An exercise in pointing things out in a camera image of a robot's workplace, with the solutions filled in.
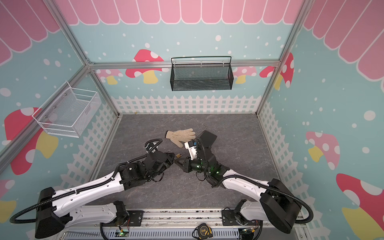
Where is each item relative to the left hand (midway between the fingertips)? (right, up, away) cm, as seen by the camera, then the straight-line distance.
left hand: (174, 158), depth 75 cm
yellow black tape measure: (+14, -33, -7) cm, 36 cm away
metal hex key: (+15, +13, +34) cm, 39 cm away
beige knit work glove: (-1, +9, +31) cm, 32 cm away
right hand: (0, -1, -2) cm, 2 cm away
